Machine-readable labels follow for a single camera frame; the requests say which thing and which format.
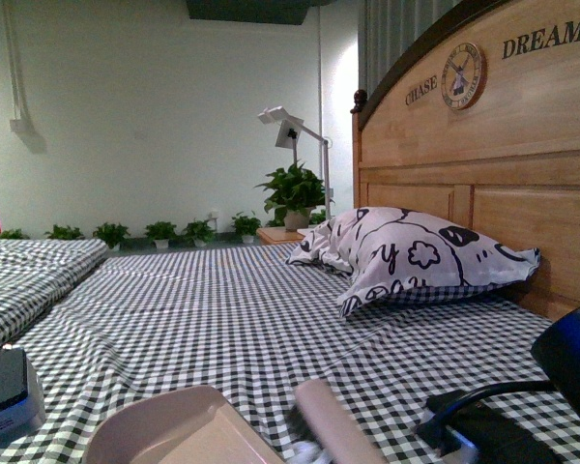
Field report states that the white cartoon print pillow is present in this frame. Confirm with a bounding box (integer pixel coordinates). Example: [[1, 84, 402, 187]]
[[287, 207, 540, 317]]

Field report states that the wooden bed headboard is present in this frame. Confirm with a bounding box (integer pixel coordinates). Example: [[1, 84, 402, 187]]
[[353, 1, 580, 319]]

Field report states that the grey curtain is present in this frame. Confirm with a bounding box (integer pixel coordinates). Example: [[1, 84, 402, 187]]
[[358, 0, 458, 99]]

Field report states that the beige hand brush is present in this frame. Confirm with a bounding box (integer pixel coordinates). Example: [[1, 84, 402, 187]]
[[295, 379, 387, 463]]

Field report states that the far wooden nightstand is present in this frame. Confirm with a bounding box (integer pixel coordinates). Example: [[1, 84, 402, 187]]
[[256, 227, 305, 246]]

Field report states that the beige plastic dustpan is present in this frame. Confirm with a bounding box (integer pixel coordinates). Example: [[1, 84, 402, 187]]
[[82, 386, 282, 463]]

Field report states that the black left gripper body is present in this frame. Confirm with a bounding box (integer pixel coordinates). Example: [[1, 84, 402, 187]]
[[0, 348, 46, 443]]

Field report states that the black white checkered bedsheet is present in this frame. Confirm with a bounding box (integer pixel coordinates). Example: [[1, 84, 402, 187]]
[[0, 241, 580, 464]]

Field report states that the large potted green plant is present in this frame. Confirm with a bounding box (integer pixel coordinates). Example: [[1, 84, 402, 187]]
[[256, 163, 326, 232]]

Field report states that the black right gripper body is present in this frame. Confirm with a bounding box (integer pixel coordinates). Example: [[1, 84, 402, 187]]
[[415, 390, 561, 463]]

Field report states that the white floor lamp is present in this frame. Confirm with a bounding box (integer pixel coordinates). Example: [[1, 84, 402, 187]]
[[256, 105, 334, 221]]

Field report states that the white paper ball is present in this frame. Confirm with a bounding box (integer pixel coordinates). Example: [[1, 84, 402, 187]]
[[287, 441, 333, 464]]

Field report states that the folded checkered blanket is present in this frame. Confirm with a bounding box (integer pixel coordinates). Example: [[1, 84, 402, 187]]
[[0, 239, 108, 346]]

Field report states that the white wall conduit box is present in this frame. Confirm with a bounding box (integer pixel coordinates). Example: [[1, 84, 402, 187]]
[[1, 1, 46, 153]]

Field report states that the small potted plant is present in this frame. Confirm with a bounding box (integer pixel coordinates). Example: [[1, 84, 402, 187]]
[[44, 224, 85, 241], [145, 221, 176, 250], [232, 212, 262, 244], [93, 222, 130, 251], [182, 219, 216, 247], [0, 228, 30, 240]]

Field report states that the black cable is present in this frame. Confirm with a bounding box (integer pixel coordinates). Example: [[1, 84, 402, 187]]
[[422, 379, 557, 436]]

